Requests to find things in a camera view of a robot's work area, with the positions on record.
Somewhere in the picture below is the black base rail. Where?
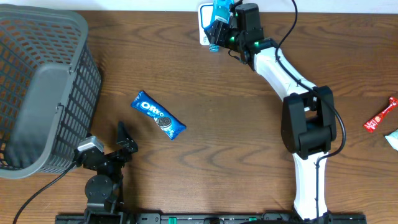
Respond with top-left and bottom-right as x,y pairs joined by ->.
55,212 -> 367,224

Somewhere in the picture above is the red coffee stick sachet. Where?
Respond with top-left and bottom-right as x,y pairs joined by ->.
363,96 -> 397,133

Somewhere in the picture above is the blue mouthwash bottle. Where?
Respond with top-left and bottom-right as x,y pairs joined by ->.
209,0 -> 234,53

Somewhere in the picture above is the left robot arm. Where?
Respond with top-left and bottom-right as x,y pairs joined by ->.
74,121 -> 138,224

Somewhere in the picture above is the blue Oreo pack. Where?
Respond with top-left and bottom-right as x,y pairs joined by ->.
131,91 -> 187,140

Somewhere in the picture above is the grey plastic basket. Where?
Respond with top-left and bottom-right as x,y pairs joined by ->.
1,4 -> 102,179

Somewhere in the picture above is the white wipes packet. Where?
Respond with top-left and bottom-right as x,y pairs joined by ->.
384,130 -> 398,151

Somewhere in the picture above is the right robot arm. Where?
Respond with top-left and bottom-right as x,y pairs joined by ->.
203,1 -> 336,223

